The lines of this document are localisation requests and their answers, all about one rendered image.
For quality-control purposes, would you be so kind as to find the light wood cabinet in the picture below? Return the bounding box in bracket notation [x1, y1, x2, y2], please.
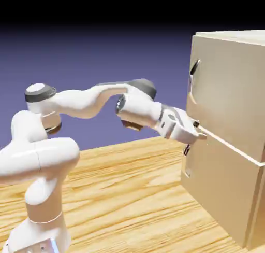
[180, 29, 265, 251]

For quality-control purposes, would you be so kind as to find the curved metal door handle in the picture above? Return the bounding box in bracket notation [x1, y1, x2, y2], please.
[182, 144, 192, 178]
[188, 59, 201, 105]

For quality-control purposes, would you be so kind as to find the light wood cabinet door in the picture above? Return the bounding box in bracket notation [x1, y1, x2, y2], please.
[185, 35, 265, 162]
[180, 130, 260, 248]

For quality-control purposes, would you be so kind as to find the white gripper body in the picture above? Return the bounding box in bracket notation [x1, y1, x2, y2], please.
[158, 107, 200, 145]

